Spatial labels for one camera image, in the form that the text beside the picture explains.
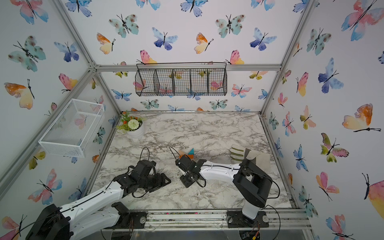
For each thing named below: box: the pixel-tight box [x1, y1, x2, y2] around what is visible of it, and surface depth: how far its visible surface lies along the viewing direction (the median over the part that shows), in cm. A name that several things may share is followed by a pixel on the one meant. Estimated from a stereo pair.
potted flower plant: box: [116, 110, 147, 139], surface depth 95 cm
